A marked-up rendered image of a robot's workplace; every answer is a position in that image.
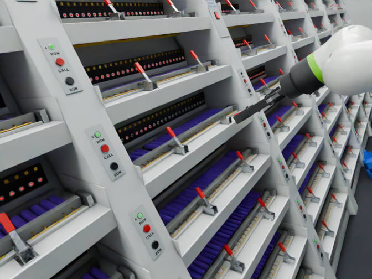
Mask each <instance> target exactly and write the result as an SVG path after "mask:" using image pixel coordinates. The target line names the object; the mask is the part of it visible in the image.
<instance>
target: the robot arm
mask: <svg viewBox="0 0 372 279"><path fill-rule="evenodd" d="M279 83H280V87H279V86H278V87H276V88H275V89H273V90H272V91H271V92H270V93H269V94H267V95H266V96H265V97H264V98H263V99H262V100H260V101H258V102H257V103H255V104H254V105H253V104H252V105H251V106H249V107H248V106H247V107H246V109H244V110H243V111H241V112H240V113H239V114H237V115H235V116H234V117H233V119H234V120H235V122H236V124H239V123H240V122H242V121H244V120H246V119H247V118H249V117H251V116H252V115H254V114H255V113H257V112H260V111H261V110H262V109H264V108H265V107H267V106H268V105H270V106H271V105H272V104H274V103H275V102H279V101H281V100H282V99H283V98H285V97H286V96H287V97H288V98H290V99H295V98H297V97H299V96H301V95H303V94H306V95H308V94H312V93H315V94H316V96H319V95H320V93H319V92H318V90H319V89H320V88H321V87H323V86H324V85H325V86H326V87H327V88H328V89H330V91H332V92H334V93H336V94H338V95H343V96H353V95H358V94H362V93H365V92H369V91H372V30H371V29H370V28H368V27H365V26H362V25H351V26H348V27H345V28H343V29H341V30H339V31H337V32H336V33H335V34H334V35H333V36H332V37H331V38H330V39H329V40H328V41H327V42H326V43H325V44H323V45H322V46H321V47H320V48H319V49H317V50H316V51H314V52H313V53H312V54H310V55H309V56H307V57H306V58H304V59H303V60H301V61H300V62H299V61H298V60H296V61H295V65H294V66H292V67H291V68H290V72H288V73H287V74H286V75H284V76H283V77H281V78H280V80H279Z"/></svg>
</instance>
